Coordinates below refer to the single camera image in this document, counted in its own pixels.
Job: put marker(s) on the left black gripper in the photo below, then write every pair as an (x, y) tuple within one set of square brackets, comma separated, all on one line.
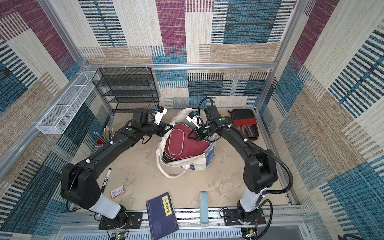
[(163, 127)]

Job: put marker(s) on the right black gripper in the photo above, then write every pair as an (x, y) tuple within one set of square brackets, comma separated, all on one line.
[(196, 133)]

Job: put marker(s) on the maroon paddle cover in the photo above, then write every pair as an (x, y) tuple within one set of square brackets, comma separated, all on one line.
[(179, 147)]

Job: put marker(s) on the black red mesh case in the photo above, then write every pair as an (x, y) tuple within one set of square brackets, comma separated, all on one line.
[(246, 122)]

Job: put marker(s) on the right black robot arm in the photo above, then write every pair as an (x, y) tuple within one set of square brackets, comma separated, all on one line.
[(260, 168)]

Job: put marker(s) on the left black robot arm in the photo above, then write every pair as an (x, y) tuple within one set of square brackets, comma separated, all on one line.
[(79, 181)]

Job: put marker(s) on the red pencil cup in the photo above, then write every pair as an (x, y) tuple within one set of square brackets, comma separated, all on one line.
[(105, 137)]

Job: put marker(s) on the light blue eraser block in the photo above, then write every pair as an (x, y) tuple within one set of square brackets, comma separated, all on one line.
[(204, 209)]

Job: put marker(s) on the black marker pen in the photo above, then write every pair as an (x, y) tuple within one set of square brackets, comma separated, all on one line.
[(106, 180)]

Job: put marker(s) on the small red white card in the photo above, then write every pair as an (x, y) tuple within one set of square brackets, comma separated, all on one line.
[(118, 191)]

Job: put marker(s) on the dark blue book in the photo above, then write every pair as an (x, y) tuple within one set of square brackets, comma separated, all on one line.
[(162, 217)]

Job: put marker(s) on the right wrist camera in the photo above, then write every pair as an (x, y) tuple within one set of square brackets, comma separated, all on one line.
[(195, 118)]

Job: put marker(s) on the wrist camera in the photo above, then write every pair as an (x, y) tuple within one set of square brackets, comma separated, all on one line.
[(195, 118), (159, 113)]

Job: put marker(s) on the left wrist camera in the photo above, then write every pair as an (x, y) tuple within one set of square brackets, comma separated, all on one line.
[(159, 113)]

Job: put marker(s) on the black wire mesh shelf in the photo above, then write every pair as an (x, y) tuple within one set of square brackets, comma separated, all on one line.
[(126, 89)]

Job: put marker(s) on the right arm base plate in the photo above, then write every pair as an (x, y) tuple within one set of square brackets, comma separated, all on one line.
[(234, 217)]

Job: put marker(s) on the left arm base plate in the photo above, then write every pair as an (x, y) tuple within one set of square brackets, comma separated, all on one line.
[(130, 220)]

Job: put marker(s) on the white wire mesh basket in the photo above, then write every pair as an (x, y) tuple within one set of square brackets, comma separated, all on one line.
[(60, 115)]

